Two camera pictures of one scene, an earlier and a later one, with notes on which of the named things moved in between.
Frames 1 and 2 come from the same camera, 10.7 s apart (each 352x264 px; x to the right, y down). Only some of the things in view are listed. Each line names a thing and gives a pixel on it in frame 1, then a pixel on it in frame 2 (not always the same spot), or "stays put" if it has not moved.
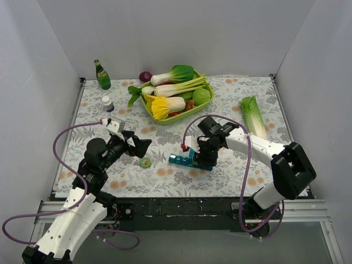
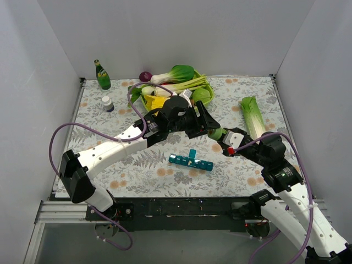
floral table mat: (249, 102) stays put
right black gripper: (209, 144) -> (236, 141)
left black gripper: (131, 143) -> (200, 121)
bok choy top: (179, 73) stays put
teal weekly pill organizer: (187, 160) stays put
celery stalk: (165, 90) stays put
